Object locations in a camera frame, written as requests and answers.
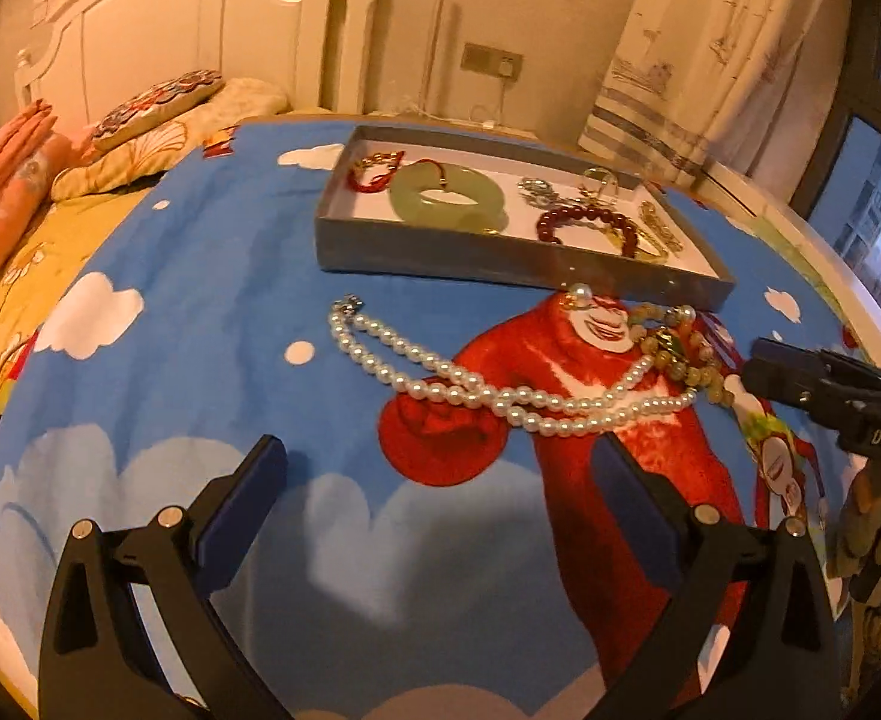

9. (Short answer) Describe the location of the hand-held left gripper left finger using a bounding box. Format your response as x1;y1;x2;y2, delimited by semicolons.
39;433;291;720

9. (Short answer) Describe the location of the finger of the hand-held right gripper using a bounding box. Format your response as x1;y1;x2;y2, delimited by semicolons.
742;360;855;430
753;339;881;392

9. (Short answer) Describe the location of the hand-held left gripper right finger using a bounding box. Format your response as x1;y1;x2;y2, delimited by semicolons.
592;435;838;720

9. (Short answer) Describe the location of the green yellow bead bracelet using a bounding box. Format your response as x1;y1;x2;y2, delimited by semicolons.
620;301;748;406

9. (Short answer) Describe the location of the gold mesh bangle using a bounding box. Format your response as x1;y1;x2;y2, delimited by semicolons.
633;199;687;257

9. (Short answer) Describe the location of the white pearl necklace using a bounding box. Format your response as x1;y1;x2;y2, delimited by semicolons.
326;296;700;437

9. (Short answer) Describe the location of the dark red bead bracelet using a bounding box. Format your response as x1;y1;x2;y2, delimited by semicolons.
536;201;670;260

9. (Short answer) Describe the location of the grey cardboard tray box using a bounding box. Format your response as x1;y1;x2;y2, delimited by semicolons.
312;124;737;314

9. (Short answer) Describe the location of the silver chain jewellery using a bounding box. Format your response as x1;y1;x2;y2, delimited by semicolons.
516;174;561;208

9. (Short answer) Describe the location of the red cord gold bracelet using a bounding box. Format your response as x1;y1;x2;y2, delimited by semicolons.
346;150;411;196

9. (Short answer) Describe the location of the pale green jade bangle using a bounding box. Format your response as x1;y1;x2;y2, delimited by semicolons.
387;163;509;235

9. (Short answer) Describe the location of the person's right hand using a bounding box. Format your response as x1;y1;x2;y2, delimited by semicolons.
828;456;881;607

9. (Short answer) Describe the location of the blue cartoon printed blanket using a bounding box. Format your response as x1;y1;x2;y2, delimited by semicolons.
0;116;881;720

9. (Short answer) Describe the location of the printed striped curtain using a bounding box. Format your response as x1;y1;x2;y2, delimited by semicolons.
576;0;853;188

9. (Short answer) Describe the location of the folded orange blanket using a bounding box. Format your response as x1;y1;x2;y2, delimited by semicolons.
0;101;104;305

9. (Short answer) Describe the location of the cream quilted pillow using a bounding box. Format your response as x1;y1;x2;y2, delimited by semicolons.
50;77;291;203

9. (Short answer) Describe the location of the embroidered pillow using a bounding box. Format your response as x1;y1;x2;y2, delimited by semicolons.
91;69;227;152

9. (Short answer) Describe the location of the white wooden headboard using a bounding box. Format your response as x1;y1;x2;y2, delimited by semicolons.
13;0;381;117

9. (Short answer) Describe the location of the dark window frame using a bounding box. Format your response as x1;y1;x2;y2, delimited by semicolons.
789;0;881;271

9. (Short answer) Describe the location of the white charging cable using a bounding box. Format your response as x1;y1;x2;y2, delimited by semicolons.
477;79;510;128

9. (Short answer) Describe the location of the wall socket panel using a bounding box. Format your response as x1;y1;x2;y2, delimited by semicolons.
460;41;524;82

